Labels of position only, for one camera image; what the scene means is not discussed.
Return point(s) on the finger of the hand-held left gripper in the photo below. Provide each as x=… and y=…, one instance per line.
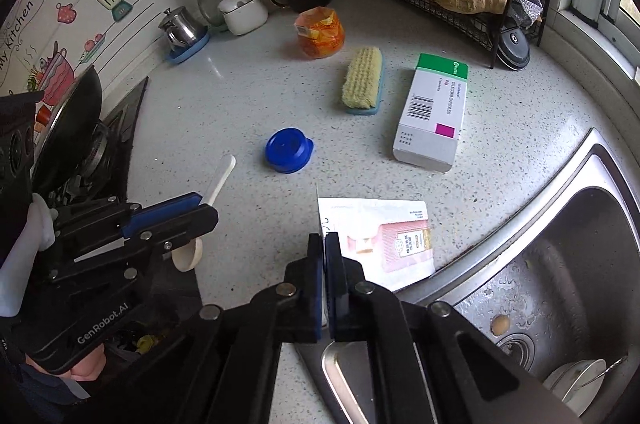
x=160, y=210
x=197, y=221

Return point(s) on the black gas stove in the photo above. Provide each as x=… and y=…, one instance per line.
x=127, y=139

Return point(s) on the orange plastic packet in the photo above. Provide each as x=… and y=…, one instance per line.
x=320, y=36

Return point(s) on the white ceramic bowl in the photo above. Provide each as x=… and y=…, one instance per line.
x=575, y=386

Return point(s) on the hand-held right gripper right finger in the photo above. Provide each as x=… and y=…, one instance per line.
x=336, y=289

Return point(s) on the white and green medicine box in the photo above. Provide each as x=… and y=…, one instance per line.
x=430, y=119

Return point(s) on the small steel teapot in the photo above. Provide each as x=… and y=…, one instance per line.
x=180, y=31

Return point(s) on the person's left hand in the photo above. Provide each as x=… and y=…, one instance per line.
x=87, y=369

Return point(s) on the small brown food scrap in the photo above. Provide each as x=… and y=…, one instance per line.
x=500, y=325

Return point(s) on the blue plastic lid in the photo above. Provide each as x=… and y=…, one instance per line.
x=287, y=149

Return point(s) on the blue saucer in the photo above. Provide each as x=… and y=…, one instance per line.
x=192, y=53

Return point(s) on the yellow scrub brush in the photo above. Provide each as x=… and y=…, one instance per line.
x=362, y=76

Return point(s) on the white and pink packet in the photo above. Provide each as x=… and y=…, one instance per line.
x=390, y=234

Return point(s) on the stainless steel sink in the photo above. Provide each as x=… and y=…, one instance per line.
x=550, y=254

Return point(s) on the kitchen wall sticker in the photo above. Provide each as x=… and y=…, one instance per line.
x=55, y=69

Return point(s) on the large black wok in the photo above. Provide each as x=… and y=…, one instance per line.
x=75, y=119

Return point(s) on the white ceramic sugar jar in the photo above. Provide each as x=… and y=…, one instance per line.
x=245, y=16

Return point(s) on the white plastic spoon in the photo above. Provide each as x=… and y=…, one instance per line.
x=225, y=176

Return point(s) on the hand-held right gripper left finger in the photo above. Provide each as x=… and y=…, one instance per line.
x=315, y=289

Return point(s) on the person's left forearm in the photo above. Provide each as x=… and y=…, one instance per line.
x=30, y=404

